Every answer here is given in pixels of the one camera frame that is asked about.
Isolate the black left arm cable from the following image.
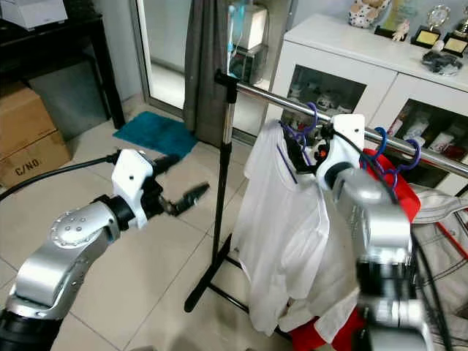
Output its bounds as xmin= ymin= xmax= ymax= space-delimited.
xmin=0 ymin=154 xmax=121 ymax=202

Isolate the cow figurine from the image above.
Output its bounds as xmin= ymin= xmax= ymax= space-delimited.
xmin=350 ymin=0 xmax=392 ymax=30

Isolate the gold plaque on black base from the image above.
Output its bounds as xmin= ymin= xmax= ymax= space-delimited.
xmin=409 ymin=26 xmax=443 ymax=50

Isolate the gold cup trophy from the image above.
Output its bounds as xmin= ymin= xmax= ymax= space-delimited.
xmin=442 ymin=15 xmax=468 ymax=58

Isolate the black table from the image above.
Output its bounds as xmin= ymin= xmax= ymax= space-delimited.
xmin=0 ymin=0 xmax=127 ymax=131

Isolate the cardboard box printed C/NO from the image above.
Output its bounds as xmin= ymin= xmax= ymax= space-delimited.
xmin=0 ymin=130 xmax=72 ymax=189

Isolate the grey panel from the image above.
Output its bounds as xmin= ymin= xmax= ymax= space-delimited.
xmin=29 ymin=62 xmax=114 ymax=136

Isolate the red hanger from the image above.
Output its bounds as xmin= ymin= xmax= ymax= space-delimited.
xmin=439 ymin=219 xmax=468 ymax=260

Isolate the teal floor mat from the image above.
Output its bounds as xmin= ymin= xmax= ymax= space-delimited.
xmin=113 ymin=111 xmax=200 ymax=158

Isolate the blue plastic hanger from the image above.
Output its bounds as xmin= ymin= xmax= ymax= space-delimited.
xmin=369 ymin=126 xmax=390 ymax=158
xmin=278 ymin=102 xmax=322 ymax=185
xmin=395 ymin=139 xmax=422 ymax=184

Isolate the glass sliding door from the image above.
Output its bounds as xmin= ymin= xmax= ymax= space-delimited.
xmin=128 ymin=0 xmax=293 ymax=121

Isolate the glass award plaque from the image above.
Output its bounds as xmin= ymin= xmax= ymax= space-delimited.
xmin=374 ymin=0 xmax=421 ymax=39

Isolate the chrome and black clothes rack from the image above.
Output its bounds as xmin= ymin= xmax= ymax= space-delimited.
xmin=183 ymin=69 xmax=468 ymax=344

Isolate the red garment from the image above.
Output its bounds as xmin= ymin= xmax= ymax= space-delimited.
xmin=289 ymin=150 xmax=421 ymax=351

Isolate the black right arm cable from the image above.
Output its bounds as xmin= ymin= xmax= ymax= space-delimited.
xmin=329 ymin=124 xmax=454 ymax=351

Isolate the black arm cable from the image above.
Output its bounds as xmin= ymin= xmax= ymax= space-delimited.
xmin=0 ymin=154 xmax=121 ymax=202
xmin=329 ymin=124 xmax=454 ymax=351

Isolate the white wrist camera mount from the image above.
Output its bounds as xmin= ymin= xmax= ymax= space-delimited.
xmin=113 ymin=148 xmax=165 ymax=230
xmin=322 ymin=113 xmax=366 ymax=187

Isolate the small white figurine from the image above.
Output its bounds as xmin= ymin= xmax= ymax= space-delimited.
xmin=391 ymin=20 xmax=410 ymax=42

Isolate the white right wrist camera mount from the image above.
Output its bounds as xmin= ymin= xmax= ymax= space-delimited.
xmin=322 ymin=113 xmax=366 ymax=187

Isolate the white box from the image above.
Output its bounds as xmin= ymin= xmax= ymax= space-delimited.
xmin=0 ymin=0 xmax=72 ymax=30

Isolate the round silver trophy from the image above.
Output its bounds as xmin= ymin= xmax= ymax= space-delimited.
xmin=426 ymin=4 xmax=453 ymax=31

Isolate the dark grey bundle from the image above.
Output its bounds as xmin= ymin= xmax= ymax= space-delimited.
xmin=420 ymin=50 xmax=465 ymax=76

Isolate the grey curtain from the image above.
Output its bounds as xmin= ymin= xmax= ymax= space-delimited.
xmin=183 ymin=0 xmax=227 ymax=147

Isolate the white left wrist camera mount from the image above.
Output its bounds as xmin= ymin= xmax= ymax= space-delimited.
xmin=113 ymin=148 xmax=165 ymax=230

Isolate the white T-shirt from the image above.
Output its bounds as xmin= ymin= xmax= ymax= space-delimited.
xmin=233 ymin=119 xmax=363 ymax=344

